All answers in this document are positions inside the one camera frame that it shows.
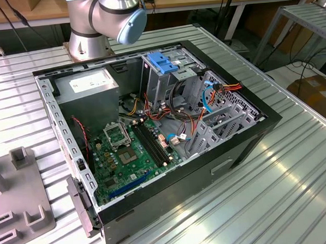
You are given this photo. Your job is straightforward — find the orange red disk power wire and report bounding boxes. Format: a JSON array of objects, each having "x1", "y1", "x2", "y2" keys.
[{"x1": 188, "y1": 81, "x2": 246, "y2": 140}]

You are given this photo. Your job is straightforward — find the grey perforated disk bay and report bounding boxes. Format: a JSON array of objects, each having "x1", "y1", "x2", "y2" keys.
[{"x1": 181, "y1": 67, "x2": 266, "y2": 159}]

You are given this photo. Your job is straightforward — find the beige board connector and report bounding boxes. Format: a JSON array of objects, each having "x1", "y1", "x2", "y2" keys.
[{"x1": 158, "y1": 134, "x2": 168, "y2": 150}]

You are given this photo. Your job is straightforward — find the black RAM slot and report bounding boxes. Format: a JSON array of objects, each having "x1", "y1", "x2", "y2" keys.
[
  {"x1": 134, "y1": 121, "x2": 167, "y2": 168},
  {"x1": 131, "y1": 122, "x2": 163, "y2": 169},
  {"x1": 138, "y1": 120, "x2": 169, "y2": 166},
  {"x1": 141, "y1": 118, "x2": 172, "y2": 164}
]

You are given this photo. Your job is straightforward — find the grey metal drive cage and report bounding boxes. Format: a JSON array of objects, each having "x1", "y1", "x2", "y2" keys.
[{"x1": 138, "y1": 46, "x2": 208, "y2": 111}]

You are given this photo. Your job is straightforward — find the green motherboard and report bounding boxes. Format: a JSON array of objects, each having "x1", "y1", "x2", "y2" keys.
[{"x1": 86, "y1": 117, "x2": 184, "y2": 207}]

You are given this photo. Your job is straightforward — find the blue plastic drive latch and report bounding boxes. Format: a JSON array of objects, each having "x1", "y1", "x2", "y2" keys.
[{"x1": 147, "y1": 51, "x2": 180, "y2": 76}]

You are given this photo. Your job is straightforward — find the blue expansion slot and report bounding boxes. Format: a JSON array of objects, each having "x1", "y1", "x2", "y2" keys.
[{"x1": 108, "y1": 170, "x2": 153, "y2": 199}]

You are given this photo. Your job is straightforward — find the grey power supply box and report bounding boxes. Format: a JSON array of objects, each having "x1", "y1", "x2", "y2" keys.
[{"x1": 52, "y1": 67, "x2": 122, "y2": 131}]

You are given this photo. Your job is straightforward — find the black open PC case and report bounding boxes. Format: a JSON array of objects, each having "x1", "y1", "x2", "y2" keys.
[{"x1": 30, "y1": 35, "x2": 289, "y2": 244}]

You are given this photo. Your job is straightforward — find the grey plastic case panel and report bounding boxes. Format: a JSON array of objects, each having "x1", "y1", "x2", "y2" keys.
[{"x1": 65, "y1": 174, "x2": 104, "y2": 240}]

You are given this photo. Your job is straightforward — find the long wooden desk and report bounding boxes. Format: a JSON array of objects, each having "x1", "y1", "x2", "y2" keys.
[{"x1": 0, "y1": 0, "x2": 316, "y2": 53}]

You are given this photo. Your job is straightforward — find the black tripod stand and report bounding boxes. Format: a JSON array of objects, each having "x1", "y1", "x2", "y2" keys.
[{"x1": 212, "y1": 0, "x2": 243, "y2": 46}]

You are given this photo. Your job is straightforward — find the labelled cardboard box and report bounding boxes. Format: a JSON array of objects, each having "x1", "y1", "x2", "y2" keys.
[{"x1": 285, "y1": 74, "x2": 326, "y2": 116}]

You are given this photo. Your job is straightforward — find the grey parts rack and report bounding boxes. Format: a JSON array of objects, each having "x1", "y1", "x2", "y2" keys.
[{"x1": 0, "y1": 144, "x2": 58, "y2": 244}]

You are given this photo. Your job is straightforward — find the brown cardboard box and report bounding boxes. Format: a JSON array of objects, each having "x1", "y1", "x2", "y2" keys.
[{"x1": 26, "y1": 0, "x2": 68, "y2": 11}]

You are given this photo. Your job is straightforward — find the metal slat side table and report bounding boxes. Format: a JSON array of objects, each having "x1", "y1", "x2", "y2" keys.
[{"x1": 251, "y1": 2, "x2": 326, "y2": 66}]

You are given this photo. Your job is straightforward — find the red orange wire bundle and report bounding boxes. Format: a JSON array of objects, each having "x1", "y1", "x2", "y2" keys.
[{"x1": 143, "y1": 89, "x2": 197, "y2": 126}]

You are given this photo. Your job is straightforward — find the blue wire with pale plug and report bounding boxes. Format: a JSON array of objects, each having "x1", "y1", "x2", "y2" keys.
[{"x1": 165, "y1": 132, "x2": 193, "y2": 146}]

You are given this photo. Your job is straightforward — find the black wire bundle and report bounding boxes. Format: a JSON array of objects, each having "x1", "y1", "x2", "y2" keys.
[{"x1": 168, "y1": 78, "x2": 200, "y2": 122}]

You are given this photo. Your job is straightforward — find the yellow black power wire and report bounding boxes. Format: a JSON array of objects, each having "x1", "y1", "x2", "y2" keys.
[{"x1": 125, "y1": 97, "x2": 142, "y2": 117}]

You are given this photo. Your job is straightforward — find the blue disk data wire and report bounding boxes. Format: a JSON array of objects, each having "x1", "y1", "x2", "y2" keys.
[{"x1": 200, "y1": 80, "x2": 223, "y2": 115}]

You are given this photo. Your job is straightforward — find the metal socket cover frame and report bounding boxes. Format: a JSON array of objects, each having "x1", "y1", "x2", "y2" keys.
[{"x1": 102, "y1": 120, "x2": 133, "y2": 152}]

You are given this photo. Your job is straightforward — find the red black twisted wire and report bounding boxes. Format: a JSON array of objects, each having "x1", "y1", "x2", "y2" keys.
[{"x1": 70, "y1": 115, "x2": 91, "y2": 163}]

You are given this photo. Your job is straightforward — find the square brown base plate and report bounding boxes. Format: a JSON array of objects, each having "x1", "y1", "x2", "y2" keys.
[{"x1": 62, "y1": 39, "x2": 115, "y2": 64}]

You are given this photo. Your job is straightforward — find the thin black cable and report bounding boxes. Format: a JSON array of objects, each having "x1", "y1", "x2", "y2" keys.
[{"x1": 0, "y1": 0, "x2": 30, "y2": 53}]

